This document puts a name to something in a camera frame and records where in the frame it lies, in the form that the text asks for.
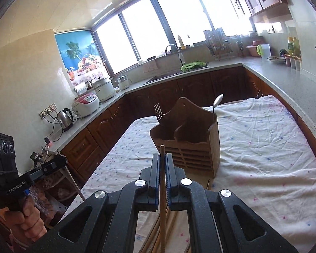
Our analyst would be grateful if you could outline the paper towel roll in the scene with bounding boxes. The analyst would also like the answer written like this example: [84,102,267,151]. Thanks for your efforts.
[73,82,88,95]

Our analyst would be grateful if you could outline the stainless steel electric kettle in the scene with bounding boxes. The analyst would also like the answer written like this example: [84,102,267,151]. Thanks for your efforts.
[54,108,74,132]

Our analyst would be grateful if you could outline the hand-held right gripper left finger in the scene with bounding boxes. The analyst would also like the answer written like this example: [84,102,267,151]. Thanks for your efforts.
[24,153,161,253]

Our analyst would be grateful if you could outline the small white electric pot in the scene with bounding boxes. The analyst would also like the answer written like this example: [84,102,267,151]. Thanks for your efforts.
[116,75,132,91]

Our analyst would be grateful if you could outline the yellow dish soap bottle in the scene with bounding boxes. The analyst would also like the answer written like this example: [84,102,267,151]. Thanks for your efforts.
[177,34,187,50]

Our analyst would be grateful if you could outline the palm tree window blind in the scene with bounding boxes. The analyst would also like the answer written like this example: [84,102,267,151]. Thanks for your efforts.
[54,30,107,87]

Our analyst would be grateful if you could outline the yellow cooking oil bottle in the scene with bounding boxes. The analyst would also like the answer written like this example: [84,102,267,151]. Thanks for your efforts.
[293,37,302,57]
[287,36,295,56]

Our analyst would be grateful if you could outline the white bowl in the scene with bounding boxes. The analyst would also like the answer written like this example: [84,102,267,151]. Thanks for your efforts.
[266,55,286,65]

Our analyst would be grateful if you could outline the curved kitchen faucet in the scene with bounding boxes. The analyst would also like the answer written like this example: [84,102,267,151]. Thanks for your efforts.
[165,44,185,66]

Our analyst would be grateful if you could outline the white pitcher green handle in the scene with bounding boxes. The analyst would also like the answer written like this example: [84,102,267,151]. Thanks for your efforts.
[257,44,271,63]

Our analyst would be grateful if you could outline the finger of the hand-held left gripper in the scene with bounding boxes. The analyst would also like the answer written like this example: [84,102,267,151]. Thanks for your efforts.
[24,155,68,188]

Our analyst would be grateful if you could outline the person's left hand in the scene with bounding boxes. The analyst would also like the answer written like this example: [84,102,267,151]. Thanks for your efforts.
[4,196,48,241]

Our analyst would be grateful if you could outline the white and red rice cooker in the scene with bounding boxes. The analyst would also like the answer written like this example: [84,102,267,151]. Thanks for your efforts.
[72,94,100,118]

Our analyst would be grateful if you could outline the wall power outlet strip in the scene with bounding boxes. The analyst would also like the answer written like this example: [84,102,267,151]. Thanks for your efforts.
[39,103,57,119]

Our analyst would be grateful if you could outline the metal fork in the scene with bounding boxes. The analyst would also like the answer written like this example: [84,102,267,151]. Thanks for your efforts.
[154,104,164,125]

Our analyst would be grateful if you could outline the cluttered storage rack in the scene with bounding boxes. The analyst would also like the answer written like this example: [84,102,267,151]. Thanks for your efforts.
[29,148,83,228]

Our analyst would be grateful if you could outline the kitchen window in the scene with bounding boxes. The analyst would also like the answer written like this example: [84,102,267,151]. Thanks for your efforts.
[91,0,253,75]

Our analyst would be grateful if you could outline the pink plastic basin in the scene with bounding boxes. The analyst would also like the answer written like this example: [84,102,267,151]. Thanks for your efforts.
[246,40,265,57]

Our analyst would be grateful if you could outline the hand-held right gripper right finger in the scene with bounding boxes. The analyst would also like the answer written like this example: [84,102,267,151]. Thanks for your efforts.
[166,153,299,253]

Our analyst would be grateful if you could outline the metal spoon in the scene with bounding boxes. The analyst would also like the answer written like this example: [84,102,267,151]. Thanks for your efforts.
[211,94,224,114]

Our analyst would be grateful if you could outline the white dotted tablecloth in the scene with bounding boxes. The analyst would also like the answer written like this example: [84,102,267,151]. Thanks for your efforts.
[64,95,316,253]

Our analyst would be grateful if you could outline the green plastic basket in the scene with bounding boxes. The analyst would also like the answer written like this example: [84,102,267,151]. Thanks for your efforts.
[180,61,208,72]

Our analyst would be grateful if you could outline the kitchen sink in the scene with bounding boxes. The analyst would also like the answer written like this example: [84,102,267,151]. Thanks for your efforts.
[143,66,210,85]

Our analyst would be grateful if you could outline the light wooden chopstick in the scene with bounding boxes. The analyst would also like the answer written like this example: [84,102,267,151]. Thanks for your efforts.
[160,145,166,253]
[56,149,86,202]

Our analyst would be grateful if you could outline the pile of brown chopsticks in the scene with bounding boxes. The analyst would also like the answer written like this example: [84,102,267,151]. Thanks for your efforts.
[139,210,179,253]

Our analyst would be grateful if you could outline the metal dish rack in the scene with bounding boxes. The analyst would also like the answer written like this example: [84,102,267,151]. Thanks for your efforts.
[203,28,237,59]

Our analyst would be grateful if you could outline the wooden utensil holder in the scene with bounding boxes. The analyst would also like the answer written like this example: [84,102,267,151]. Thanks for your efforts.
[150,97,221,179]

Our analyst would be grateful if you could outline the white dishcloth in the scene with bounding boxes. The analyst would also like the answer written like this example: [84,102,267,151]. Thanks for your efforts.
[143,62,159,72]

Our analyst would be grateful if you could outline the large white slow cooker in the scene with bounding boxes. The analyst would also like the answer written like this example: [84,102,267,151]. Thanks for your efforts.
[93,76,116,103]

